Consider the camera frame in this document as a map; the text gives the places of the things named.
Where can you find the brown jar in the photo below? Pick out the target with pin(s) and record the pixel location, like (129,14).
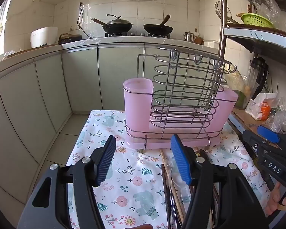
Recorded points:
(199,40)

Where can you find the black wok with lid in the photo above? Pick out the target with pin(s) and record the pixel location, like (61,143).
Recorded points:
(119,25)

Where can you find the metal shelf pole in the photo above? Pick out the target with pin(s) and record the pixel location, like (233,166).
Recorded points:
(222,16)

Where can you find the gas stove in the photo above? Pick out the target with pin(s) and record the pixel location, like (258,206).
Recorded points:
(138,34)

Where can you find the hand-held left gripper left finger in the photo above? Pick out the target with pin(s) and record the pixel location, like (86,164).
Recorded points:
(107,157)

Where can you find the white rice cooker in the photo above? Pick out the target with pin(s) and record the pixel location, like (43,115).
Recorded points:
(44,37)

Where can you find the metal kettle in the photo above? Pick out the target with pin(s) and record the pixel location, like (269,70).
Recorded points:
(188,37)

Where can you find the green plastic basket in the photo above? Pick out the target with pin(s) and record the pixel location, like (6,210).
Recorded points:
(255,20)

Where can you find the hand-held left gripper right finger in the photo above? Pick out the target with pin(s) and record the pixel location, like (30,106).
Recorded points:
(180,159)

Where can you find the clear jar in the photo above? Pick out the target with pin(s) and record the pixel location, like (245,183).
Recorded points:
(238,95)

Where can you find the dark box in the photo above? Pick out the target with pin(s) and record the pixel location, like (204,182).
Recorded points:
(70,39)

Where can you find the pink plastic rack insert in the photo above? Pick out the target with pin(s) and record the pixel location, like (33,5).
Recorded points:
(135,109)

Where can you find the orange packet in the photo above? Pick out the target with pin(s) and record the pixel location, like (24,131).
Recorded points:
(265,109)

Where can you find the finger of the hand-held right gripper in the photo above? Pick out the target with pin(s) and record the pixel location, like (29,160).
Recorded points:
(267,133)
(250,139)

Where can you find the wooden chopstick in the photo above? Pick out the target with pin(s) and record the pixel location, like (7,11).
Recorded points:
(167,169)

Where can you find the clear plastic fork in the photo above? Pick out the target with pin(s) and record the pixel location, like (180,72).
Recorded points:
(184,192)

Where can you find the black blender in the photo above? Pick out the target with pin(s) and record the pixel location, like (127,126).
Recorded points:
(258,76)

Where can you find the grey kitchen cabinet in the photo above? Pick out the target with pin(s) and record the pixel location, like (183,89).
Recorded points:
(26,100)

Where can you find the floral tablecloth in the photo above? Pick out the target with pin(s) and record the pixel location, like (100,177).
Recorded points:
(133,171)

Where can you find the wooden shelf board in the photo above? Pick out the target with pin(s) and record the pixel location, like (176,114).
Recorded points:
(243,120)

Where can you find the white plastic bag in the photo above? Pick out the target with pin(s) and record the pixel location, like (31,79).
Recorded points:
(255,107)

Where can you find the crumpled clear plastic bag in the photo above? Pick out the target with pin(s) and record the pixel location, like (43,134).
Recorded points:
(281,120)

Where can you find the dark shelf board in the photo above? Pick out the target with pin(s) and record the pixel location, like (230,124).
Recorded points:
(264,38)

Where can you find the person's right hand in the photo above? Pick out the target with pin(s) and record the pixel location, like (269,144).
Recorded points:
(275,198)

